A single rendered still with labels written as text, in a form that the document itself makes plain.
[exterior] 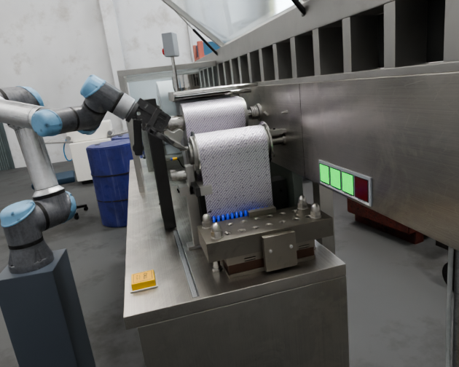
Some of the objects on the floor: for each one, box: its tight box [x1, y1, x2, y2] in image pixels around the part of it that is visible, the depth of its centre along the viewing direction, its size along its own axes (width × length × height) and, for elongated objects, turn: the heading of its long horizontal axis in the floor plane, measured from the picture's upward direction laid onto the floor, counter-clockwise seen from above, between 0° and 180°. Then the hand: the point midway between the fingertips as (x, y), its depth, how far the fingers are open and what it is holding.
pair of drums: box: [86, 133, 141, 227], centre depth 481 cm, size 80×131×96 cm, turn 30°
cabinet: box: [137, 275, 350, 367], centre depth 236 cm, size 252×64×86 cm, turn 37°
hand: (181, 148), depth 124 cm, fingers closed, pressing on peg
